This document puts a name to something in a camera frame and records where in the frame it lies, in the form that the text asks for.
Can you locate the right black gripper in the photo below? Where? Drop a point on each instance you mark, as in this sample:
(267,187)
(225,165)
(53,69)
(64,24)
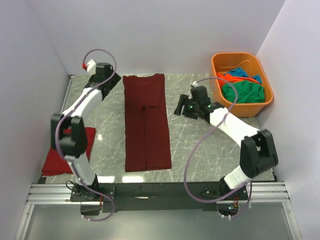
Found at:
(184,100)

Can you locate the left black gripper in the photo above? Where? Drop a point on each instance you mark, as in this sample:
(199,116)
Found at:
(115,79)

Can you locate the dark maroon t shirt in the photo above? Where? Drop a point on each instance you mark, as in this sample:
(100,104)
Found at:
(147,137)

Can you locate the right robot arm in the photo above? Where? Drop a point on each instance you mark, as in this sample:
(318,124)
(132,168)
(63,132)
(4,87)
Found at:
(257,148)

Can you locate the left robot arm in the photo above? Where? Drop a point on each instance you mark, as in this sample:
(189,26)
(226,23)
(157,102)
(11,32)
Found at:
(68,134)

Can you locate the orange t shirt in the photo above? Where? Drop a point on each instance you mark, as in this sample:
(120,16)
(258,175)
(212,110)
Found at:
(233,79)

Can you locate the orange plastic basket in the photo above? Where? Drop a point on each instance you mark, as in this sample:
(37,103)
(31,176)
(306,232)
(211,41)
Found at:
(226,61)

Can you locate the blue t shirt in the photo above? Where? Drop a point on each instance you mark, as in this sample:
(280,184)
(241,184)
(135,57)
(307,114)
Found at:
(240,73)

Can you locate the green t shirt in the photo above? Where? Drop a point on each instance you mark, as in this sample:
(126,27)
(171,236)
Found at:
(248,92)

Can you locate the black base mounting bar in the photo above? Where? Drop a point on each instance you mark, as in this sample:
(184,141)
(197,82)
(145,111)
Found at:
(135,197)

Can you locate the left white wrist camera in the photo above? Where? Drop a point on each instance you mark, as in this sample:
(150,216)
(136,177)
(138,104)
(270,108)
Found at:
(90,67)

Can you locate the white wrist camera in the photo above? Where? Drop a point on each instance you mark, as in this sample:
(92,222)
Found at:
(194,84)
(90,67)

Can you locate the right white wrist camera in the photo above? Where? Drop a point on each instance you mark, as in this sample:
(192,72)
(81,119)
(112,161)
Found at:
(194,84)

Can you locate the aluminium frame rail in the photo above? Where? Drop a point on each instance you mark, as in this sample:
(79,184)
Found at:
(56,194)

